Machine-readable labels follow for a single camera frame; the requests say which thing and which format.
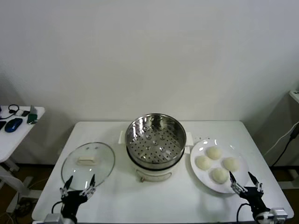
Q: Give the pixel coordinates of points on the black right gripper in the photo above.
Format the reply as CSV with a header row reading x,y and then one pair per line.
x,y
253,197

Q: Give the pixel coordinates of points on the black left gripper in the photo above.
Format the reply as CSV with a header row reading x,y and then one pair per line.
x,y
71,200

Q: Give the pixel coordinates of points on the white steamed baozi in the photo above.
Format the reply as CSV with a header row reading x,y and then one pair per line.
x,y
219,175
214,152
202,162
231,163

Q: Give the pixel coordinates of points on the glass pot lid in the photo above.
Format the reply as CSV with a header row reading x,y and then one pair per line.
x,y
88,161

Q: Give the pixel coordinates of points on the stainless steel steamer basket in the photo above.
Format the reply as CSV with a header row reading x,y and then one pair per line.
x,y
155,140

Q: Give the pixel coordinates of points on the white round plate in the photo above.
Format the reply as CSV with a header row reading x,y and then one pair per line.
x,y
205,179

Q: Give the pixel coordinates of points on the white electric cooker base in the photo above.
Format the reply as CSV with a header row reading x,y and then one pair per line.
x,y
151,173

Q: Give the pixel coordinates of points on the white side table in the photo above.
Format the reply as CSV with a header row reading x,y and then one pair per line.
x,y
14,144

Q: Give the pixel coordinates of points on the green handheld device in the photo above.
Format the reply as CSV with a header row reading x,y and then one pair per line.
x,y
32,116

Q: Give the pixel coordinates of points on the blue computer mouse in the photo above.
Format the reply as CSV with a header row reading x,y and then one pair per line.
x,y
14,124

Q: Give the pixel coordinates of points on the small white black gadget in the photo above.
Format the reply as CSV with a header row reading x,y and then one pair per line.
x,y
23,113

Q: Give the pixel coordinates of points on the black flat object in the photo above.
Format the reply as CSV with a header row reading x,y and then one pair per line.
x,y
2,124

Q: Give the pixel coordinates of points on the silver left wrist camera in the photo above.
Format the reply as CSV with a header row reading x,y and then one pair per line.
x,y
54,219

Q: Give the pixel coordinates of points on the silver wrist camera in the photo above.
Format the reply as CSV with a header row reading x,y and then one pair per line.
x,y
278,212
54,219

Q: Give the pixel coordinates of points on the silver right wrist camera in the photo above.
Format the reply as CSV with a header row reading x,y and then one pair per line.
x,y
278,212

